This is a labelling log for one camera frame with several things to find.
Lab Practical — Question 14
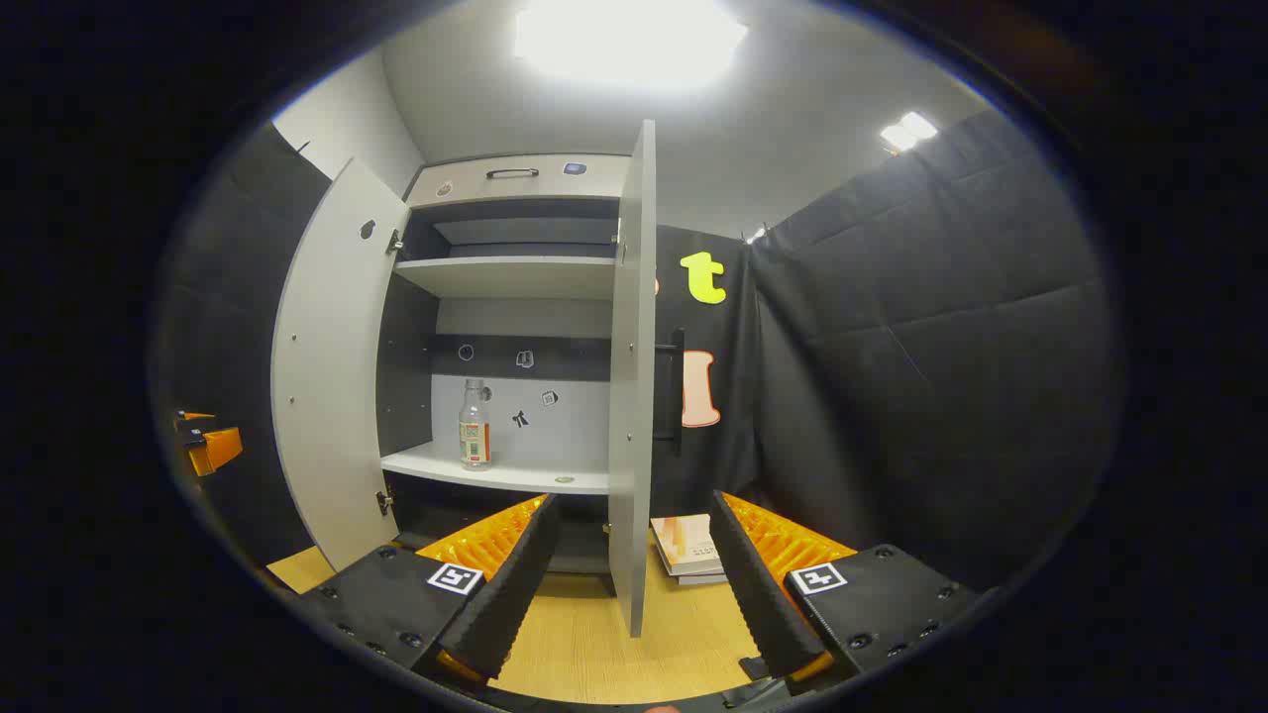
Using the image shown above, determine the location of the small ceiling light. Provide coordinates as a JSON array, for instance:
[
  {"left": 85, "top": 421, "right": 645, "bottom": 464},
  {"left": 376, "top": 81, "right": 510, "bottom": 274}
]
[{"left": 879, "top": 110, "right": 940, "bottom": 154}]

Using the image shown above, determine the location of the grey cabinet shelf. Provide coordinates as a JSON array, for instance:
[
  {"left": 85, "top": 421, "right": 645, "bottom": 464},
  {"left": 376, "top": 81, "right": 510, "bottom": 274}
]
[
  {"left": 393, "top": 255, "right": 617, "bottom": 301},
  {"left": 380, "top": 442, "right": 611, "bottom": 496}
]

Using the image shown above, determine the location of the large ceiling light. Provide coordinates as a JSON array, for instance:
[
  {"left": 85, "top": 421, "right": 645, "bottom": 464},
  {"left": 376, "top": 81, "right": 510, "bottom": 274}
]
[{"left": 512, "top": 0, "right": 751, "bottom": 92}]

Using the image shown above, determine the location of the grey cabinet drawer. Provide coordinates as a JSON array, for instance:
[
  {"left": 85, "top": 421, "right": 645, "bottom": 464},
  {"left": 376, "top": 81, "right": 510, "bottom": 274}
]
[{"left": 407, "top": 153, "right": 633, "bottom": 210}]

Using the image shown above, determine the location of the clear plastic bottle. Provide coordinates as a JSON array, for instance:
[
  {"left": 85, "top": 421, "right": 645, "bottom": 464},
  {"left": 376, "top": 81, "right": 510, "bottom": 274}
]
[{"left": 458, "top": 378, "right": 492, "bottom": 470}]

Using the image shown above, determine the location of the black door handle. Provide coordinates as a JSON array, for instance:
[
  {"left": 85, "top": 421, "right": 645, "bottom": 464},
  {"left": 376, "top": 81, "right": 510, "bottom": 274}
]
[{"left": 654, "top": 328, "right": 687, "bottom": 457}]

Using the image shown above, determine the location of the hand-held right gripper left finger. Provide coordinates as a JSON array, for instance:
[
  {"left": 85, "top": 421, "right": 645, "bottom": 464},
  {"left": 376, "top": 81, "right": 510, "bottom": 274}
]
[{"left": 295, "top": 493, "right": 562, "bottom": 686}]

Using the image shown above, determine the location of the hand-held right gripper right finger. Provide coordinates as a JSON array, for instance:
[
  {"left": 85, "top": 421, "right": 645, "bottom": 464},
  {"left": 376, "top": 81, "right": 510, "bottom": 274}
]
[{"left": 707, "top": 490, "right": 980, "bottom": 684}]

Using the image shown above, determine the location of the grey cabinet door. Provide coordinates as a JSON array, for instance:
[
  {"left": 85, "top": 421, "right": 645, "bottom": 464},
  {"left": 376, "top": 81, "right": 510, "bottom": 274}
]
[
  {"left": 271, "top": 156, "right": 413, "bottom": 572},
  {"left": 607, "top": 119, "right": 658, "bottom": 640}
]

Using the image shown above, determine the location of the grey cabinet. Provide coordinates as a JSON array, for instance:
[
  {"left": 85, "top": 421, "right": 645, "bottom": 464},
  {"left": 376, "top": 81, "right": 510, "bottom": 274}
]
[{"left": 376, "top": 152, "right": 635, "bottom": 575}]

